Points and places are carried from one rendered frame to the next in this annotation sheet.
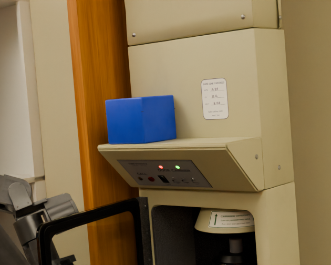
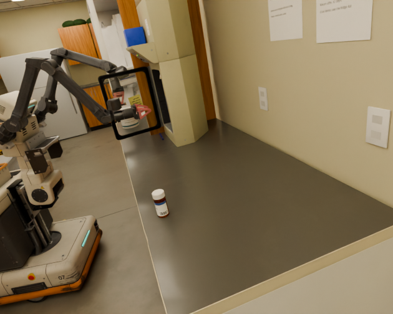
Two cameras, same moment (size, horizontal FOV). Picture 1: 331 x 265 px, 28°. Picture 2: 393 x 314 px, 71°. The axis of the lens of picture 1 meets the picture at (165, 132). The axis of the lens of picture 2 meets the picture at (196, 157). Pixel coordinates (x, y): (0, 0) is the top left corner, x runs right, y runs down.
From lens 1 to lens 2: 1.13 m
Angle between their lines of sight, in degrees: 39
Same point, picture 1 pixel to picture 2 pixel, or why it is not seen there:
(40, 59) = not seen: hidden behind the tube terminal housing
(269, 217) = (162, 73)
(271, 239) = (164, 81)
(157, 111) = (134, 33)
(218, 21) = not seen: outside the picture
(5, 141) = not seen: hidden behind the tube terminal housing
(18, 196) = (106, 66)
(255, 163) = (150, 52)
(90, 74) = (126, 20)
